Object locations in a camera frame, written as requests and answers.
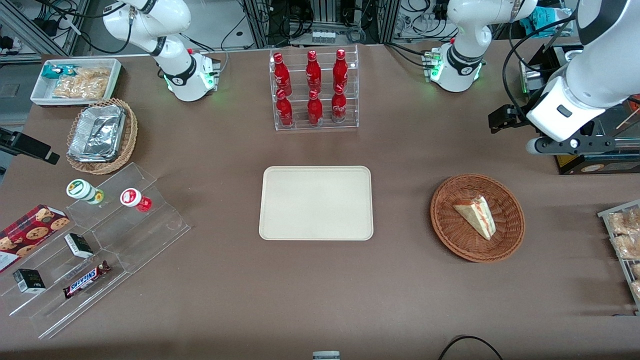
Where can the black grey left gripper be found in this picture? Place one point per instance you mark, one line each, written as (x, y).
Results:
(518, 114)

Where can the triangular sandwich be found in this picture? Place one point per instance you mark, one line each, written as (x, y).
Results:
(477, 216)

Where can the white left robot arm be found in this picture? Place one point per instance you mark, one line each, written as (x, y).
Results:
(595, 75)

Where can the aluminium foil tray stack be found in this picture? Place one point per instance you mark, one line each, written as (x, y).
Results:
(97, 132)

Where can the light wicker basket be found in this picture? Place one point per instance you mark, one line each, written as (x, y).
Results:
(129, 135)

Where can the brown wicker basket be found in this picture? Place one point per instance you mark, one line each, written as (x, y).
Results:
(450, 225)

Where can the beige plastic tray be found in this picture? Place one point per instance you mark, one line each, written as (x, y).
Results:
(316, 202)

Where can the white plastic bin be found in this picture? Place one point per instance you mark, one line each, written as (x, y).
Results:
(40, 95)

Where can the green lid yogurt cup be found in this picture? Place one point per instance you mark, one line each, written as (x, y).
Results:
(82, 190)

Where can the clear bag of crackers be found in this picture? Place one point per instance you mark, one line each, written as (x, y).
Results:
(77, 89)
(94, 73)

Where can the teal snack packet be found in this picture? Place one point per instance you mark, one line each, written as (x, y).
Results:
(54, 71)

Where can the red tartan cookie box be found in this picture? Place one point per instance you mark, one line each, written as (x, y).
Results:
(32, 232)

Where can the small black chocolate box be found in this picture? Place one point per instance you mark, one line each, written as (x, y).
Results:
(29, 281)
(79, 245)

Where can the red lid yogurt cup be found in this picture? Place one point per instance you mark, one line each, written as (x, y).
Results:
(132, 197)

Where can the snickers chocolate bar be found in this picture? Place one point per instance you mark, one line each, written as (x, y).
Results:
(86, 280)

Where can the clear acrylic step shelf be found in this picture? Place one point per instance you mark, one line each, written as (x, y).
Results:
(145, 235)

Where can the wrapped bread pastry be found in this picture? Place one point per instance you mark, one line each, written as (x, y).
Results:
(636, 271)
(627, 246)
(625, 222)
(636, 289)

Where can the red cola bottle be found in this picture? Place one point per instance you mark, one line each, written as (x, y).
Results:
(340, 69)
(285, 110)
(315, 109)
(339, 106)
(313, 70)
(282, 72)

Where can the clear acrylic bottle rack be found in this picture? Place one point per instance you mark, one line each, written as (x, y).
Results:
(322, 125)

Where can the small grey white object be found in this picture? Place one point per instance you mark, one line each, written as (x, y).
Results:
(326, 355)

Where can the aluminium frame rack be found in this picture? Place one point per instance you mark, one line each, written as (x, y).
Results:
(320, 20)

